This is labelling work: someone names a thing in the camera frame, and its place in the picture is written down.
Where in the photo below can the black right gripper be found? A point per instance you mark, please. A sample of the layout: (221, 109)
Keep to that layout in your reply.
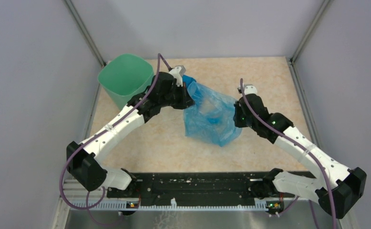
(237, 122)

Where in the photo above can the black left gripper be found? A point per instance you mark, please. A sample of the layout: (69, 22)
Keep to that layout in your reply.
(186, 101)

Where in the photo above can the light blue translucent plastic bag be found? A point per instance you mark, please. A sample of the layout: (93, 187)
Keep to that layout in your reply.
(210, 119)

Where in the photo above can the green plastic trash bin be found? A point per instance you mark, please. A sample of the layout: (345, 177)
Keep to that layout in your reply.
(124, 77)

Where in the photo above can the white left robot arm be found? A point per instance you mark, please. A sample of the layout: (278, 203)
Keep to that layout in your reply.
(84, 159)

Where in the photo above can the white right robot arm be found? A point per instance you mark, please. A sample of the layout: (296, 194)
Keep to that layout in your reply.
(335, 187)

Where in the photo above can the dark blue crumpled bag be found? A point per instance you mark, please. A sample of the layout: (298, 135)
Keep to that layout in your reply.
(187, 80)

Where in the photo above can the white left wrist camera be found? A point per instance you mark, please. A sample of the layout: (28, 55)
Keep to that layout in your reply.
(177, 72)

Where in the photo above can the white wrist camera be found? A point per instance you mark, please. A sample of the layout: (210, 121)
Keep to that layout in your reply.
(177, 72)
(247, 89)

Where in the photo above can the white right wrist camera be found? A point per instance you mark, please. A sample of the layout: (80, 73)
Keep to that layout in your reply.
(247, 89)

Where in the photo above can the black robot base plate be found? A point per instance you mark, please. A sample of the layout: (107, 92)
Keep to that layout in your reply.
(212, 189)

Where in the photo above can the left aluminium frame post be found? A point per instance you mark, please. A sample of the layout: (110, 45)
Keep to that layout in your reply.
(84, 31)

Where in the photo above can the aluminium frame post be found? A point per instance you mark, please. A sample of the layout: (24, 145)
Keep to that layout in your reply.
(84, 31)
(309, 31)

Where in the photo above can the right aluminium frame post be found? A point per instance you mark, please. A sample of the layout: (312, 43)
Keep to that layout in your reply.
(309, 31)

